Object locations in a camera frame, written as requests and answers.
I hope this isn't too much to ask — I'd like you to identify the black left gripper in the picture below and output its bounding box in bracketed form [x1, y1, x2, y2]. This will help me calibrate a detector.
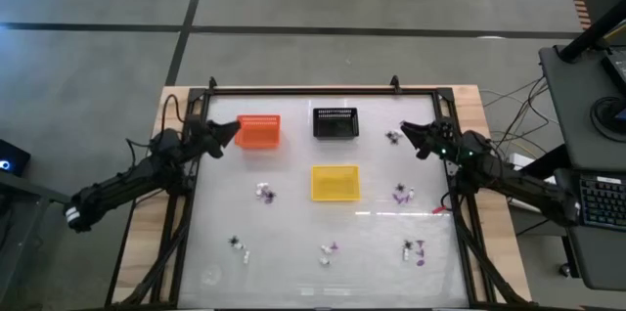
[187, 118, 243, 159]

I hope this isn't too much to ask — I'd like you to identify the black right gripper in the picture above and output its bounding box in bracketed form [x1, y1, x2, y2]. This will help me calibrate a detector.
[400, 118, 462, 161]

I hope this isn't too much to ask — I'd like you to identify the orange plastic basket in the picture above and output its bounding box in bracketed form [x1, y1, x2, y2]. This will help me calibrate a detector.
[234, 113, 282, 150]

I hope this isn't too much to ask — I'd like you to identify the black plastic basket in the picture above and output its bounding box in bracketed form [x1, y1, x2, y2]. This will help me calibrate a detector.
[312, 107, 361, 140]

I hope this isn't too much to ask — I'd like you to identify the yellow plastic basket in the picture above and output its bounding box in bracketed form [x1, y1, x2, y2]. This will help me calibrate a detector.
[310, 164, 362, 202]

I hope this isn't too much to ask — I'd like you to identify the black desk support bar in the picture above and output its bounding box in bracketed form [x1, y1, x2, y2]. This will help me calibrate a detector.
[518, 143, 571, 181]

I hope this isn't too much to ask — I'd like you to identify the dark grey desk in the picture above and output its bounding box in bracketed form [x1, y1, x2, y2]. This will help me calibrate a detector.
[539, 44, 626, 171]
[555, 167, 626, 292]

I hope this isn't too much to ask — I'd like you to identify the black round monitor base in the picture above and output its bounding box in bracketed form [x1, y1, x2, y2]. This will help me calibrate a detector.
[589, 95, 626, 145]

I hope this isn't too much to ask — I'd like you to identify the black keyboard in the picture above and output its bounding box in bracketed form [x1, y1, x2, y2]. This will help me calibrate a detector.
[579, 175, 626, 232]

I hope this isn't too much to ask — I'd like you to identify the black pole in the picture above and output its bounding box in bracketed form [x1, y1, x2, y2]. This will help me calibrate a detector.
[557, 0, 626, 64]

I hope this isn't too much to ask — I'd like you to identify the dark grey side table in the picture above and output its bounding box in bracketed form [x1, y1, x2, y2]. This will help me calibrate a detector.
[0, 171, 82, 311]

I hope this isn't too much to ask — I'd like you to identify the black box with blue light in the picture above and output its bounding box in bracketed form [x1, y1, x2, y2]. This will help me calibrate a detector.
[0, 138, 31, 178]

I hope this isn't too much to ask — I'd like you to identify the black monitor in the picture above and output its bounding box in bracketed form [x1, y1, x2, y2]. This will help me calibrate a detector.
[600, 46, 626, 98]

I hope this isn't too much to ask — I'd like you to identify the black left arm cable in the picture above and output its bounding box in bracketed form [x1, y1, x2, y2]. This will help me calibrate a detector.
[159, 93, 188, 131]

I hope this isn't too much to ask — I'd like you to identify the black aluminium table frame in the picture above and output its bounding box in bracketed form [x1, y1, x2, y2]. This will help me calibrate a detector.
[105, 86, 529, 311]

